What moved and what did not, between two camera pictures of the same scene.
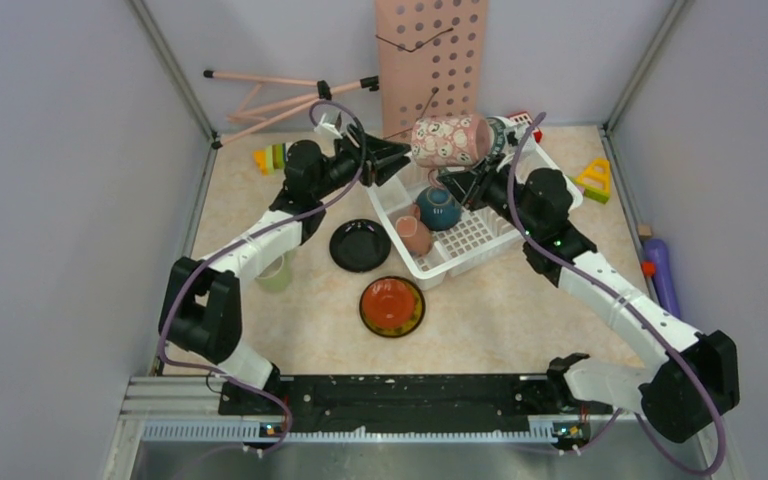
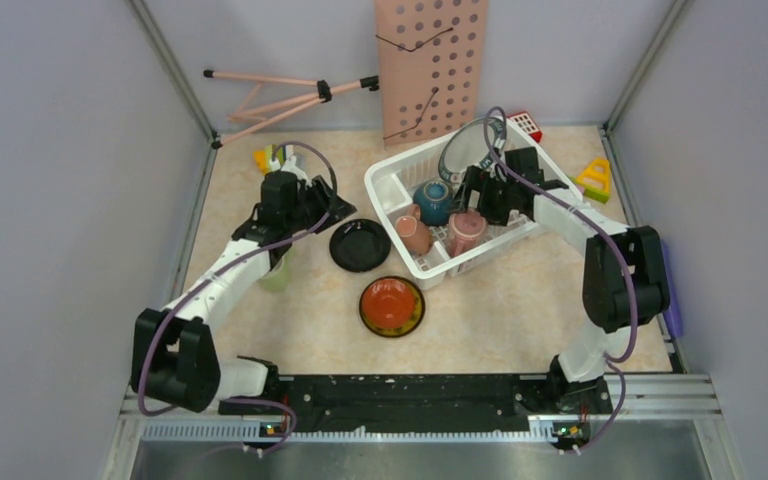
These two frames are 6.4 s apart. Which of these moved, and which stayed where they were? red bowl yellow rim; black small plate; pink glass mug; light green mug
Moved: pink glass mug
Stayed: black small plate; red bowl yellow rim; light green mug
